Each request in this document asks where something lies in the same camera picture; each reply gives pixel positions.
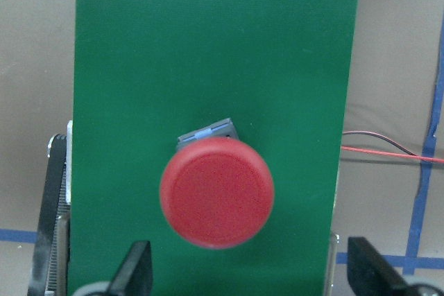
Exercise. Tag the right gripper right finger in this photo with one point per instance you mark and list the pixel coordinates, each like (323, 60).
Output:
(368, 272)

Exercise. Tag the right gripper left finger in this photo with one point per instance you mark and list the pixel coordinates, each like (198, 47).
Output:
(135, 274)

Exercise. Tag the red push button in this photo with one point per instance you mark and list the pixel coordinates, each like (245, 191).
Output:
(216, 191)

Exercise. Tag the green conveyor belt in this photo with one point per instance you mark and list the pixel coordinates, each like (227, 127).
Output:
(148, 71)

